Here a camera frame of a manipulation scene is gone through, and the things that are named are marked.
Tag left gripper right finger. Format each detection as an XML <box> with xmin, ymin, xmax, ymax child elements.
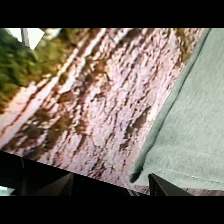
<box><xmin>147</xmin><ymin>173</ymin><xmax>192</xmax><ymax>197</ymax></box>

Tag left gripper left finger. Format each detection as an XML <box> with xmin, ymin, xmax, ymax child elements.
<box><xmin>33</xmin><ymin>172</ymin><xmax>75</xmax><ymax>197</ymax></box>

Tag pale grey shirt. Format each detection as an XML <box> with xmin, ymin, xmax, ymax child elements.
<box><xmin>128</xmin><ymin>28</ymin><xmax>224</xmax><ymax>192</ymax></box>

